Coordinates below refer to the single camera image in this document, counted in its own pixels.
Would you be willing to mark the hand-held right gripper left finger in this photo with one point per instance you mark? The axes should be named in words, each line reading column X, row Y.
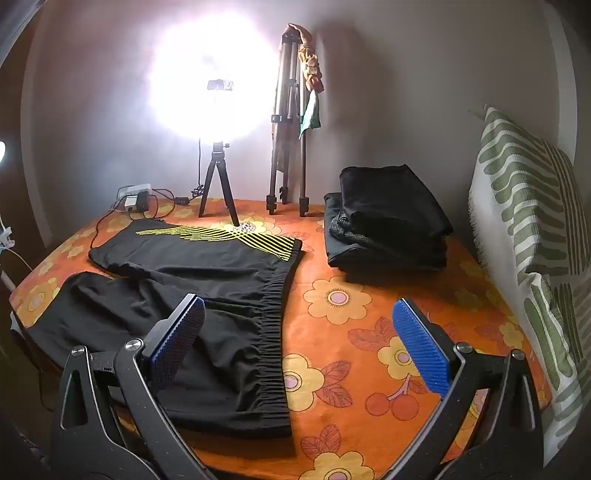
column 182, row 332

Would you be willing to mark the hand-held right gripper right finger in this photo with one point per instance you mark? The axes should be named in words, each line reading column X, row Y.
column 420, row 346

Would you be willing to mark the black pants with yellow stripes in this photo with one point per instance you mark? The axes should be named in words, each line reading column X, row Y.
column 221, row 277

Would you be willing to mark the orange floral bed sheet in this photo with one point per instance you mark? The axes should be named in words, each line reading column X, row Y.
column 351, row 332

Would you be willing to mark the stack of folded dark clothes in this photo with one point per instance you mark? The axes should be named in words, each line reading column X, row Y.
column 369, row 256

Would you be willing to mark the black power adapter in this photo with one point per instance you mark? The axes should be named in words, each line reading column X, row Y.
column 143, row 201

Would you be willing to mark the folded black garment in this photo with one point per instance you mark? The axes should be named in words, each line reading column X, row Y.
column 392, row 198

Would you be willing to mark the white power strip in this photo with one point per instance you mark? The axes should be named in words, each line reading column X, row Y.
column 134, row 189

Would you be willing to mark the small black tripod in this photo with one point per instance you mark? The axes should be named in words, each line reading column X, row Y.
column 220, row 161

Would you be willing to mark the green striped white cushion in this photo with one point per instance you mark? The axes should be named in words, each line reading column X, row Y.
column 517, row 184

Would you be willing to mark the tall bronze tripod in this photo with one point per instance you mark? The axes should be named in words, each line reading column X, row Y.
column 302, row 175

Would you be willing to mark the white plastic clip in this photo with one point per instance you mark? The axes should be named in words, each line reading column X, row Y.
column 5, row 236

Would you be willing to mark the green white hanging cloth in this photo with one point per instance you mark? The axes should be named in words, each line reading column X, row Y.
column 311, row 115

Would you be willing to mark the orange yellow hanging cloth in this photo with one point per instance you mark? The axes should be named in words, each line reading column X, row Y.
column 310, row 60

